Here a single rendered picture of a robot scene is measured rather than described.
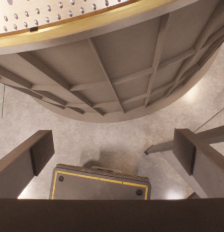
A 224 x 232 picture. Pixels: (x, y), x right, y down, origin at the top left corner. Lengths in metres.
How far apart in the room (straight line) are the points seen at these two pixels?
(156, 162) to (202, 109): 0.60
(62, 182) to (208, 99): 1.36
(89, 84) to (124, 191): 0.75
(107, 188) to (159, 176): 0.50
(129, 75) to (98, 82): 0.14
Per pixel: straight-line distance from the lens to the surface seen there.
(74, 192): 1.25
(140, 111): 1.43
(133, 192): 1.17
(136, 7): 0.37
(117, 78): 0.71
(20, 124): 1.85
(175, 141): 0.17
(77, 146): 1.54
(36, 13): 0.39
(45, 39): 0.39
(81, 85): 0.73
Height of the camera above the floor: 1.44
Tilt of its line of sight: 78 degrees down
